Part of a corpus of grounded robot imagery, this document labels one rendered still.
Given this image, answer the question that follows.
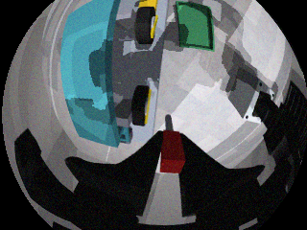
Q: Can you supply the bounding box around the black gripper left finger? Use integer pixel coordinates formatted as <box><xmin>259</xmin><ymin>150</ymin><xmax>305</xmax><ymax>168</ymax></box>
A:
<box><xmin>65</xmin><ymin>130</ymin><xmax>164</xmax><ymax>216</ymax></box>

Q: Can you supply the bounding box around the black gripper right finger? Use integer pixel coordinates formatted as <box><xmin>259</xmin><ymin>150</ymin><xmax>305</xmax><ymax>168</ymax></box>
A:
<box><xmin>177</xmin><ymin>133</ymin><xmax>265</xmax><ymax>218</ymax></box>

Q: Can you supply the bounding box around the red-headed metal pin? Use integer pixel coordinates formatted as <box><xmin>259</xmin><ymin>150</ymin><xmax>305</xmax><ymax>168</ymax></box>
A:
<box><xmin>160</xmin><ymin>114</ymin><xmax>185</xmax><ymax>173</ymax></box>

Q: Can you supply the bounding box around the grey ramp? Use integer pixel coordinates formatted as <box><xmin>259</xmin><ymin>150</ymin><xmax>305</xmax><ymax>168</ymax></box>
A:
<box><xmin>111</xmin><ymin>0</ymin><xmax>170</xmax><ymax>145</ymax></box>

